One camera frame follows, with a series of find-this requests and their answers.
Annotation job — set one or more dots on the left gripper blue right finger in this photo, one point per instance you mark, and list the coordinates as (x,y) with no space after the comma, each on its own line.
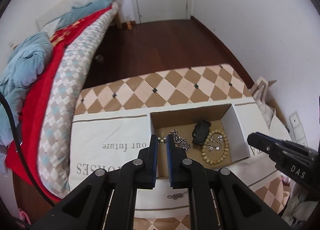
(176,171)

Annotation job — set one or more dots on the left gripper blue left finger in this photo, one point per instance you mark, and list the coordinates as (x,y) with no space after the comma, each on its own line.
(151,163)

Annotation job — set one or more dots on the small gold earring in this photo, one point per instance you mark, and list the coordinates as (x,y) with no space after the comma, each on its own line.
(162,139)

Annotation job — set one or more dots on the black smart watch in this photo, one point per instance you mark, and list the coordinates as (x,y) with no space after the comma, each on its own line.
(201,132)

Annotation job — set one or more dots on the white power strip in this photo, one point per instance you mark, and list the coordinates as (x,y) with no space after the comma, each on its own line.
(297,129)

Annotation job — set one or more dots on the open white cardboard box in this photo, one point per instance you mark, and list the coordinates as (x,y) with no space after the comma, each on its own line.
(210,135)

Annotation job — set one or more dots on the checkered bed quilt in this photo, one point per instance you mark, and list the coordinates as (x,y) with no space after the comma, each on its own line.
(79,42)

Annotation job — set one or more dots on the diamond pattern table cloth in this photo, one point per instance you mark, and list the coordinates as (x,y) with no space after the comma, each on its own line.
(114,121)

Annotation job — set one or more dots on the red blanket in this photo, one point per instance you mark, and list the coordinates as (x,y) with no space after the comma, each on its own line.
(32,114)

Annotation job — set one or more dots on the small orange bottle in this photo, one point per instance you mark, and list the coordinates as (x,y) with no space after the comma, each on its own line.
(129,24)

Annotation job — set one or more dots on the blue crumpled blanket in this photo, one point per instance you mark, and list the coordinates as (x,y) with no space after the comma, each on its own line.
(26,63)

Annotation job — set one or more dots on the white pillow on bed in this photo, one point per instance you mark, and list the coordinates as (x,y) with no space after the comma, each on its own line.
(75,0)

